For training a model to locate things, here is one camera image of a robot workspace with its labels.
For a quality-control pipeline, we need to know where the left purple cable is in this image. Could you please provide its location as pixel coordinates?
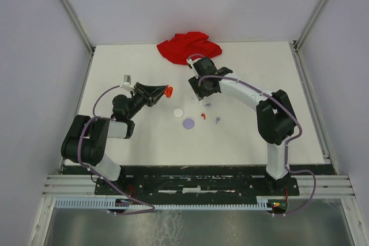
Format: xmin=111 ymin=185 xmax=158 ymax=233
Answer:
xmin=77 ymin=84 xmax=157 ymax=216

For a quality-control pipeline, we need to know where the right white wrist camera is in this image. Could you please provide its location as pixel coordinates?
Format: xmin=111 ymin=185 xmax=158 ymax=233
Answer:
xmin=186 ymin=58 xmax=199 ymax=70

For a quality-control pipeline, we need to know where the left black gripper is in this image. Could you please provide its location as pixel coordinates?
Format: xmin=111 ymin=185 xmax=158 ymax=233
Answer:
xmin=127 ymin=82 xmax=167 ymax=119

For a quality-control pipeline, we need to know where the right aluminium frame post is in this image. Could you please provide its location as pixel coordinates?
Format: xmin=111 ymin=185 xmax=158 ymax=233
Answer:
xmin=293 ymin=0 xmax=329 ymax=52

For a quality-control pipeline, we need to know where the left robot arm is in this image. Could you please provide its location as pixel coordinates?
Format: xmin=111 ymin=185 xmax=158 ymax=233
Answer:
xmin=61 ymin=82 xmax=174 ymax=194

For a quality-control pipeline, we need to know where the orange earbud charging case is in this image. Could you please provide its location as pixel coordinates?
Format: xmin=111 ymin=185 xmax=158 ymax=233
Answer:
xmin=164 ymin=86 xmax=174 ymax=98

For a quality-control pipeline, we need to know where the white slotted cable duct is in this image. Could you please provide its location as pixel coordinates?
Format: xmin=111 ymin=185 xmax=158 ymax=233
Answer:
xmin=55 ymin=194 xmax=284 ymax=210

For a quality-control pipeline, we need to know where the left aluminium frame post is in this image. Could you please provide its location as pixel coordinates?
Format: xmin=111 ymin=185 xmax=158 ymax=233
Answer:
xmin=42 ymin=0 xmax=96 ymax=54

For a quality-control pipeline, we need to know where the aluminium front frame rail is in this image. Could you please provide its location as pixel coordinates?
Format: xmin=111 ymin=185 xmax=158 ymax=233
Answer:
xmin=43 ymin=175 xmax=355 ymax=199

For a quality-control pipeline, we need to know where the purple earbud charging case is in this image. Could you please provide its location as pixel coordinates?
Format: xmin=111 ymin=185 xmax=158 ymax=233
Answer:
xmin=183 ymin=118 xmax=195 ymax=130

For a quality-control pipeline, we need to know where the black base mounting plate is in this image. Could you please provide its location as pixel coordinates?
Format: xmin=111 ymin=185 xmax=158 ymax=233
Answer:
xmin=61 ymin=164 xmax=336 ymax=201

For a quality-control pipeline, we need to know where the white earbud charging case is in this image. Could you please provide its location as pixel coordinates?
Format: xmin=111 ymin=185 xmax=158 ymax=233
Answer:
xmin=172 ymin=108 xmax=184 ymax=119

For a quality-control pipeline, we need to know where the red crumpled cloth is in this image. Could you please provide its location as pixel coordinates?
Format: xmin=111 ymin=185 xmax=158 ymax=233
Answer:
xmin=157 ymin=31 xmax=223 ymax=65

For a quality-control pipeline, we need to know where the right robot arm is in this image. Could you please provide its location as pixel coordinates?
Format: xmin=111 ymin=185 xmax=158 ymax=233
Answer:
xmin=186 ymin=54 xmax=301 ymax=195

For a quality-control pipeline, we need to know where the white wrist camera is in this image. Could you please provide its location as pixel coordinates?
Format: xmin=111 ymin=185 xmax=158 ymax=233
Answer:
xmin=186 ymin=58 xmax=199 ymax=70
xmin=120 ymin=75 xmax=134 ymax=91

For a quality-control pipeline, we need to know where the aluminium frame post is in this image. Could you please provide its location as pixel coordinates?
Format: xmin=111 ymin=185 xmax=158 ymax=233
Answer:
xmin=293 ymin=0 xmax=329 ymax=52
xmin=42 ymin=0 xmax=96 ymax=54

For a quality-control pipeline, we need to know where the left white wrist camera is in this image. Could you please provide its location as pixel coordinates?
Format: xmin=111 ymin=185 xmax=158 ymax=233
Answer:
xmin=120 ymin=75 xmax=134 ymax=91

